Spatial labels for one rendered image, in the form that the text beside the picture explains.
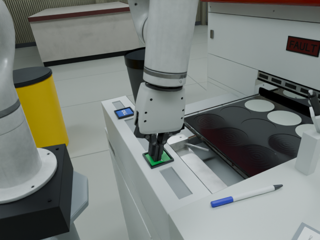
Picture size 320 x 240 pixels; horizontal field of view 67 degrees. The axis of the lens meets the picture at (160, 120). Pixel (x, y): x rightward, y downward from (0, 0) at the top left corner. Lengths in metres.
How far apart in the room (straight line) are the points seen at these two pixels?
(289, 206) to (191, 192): 0.17
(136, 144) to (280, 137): 0.41
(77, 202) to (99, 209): 1.10
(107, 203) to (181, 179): 1.36
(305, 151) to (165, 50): 0.32
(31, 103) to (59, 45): 3.39
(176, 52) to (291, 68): 0.60
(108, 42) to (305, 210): 5.21
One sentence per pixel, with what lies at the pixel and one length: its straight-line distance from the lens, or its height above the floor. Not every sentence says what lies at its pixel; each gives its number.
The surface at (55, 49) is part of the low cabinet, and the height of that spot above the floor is 0.32.
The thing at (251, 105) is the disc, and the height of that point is 0.90.
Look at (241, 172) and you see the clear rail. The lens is 0.62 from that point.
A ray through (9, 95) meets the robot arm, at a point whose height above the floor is 1.13.
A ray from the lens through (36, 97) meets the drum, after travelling 2.20.
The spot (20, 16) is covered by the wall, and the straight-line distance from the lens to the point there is 8.37.
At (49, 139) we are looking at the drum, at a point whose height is 0.18.
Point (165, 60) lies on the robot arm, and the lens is 0.43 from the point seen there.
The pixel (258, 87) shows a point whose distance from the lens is 1.07.
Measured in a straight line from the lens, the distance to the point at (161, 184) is 0.50.
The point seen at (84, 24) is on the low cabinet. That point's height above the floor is 0.73.
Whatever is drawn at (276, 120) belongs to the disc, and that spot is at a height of 0.90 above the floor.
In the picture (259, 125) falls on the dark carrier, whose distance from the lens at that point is 0.82.
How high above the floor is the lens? 1.31
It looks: 29 degrees down
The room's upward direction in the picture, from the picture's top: 5 degrees counter-clockwise
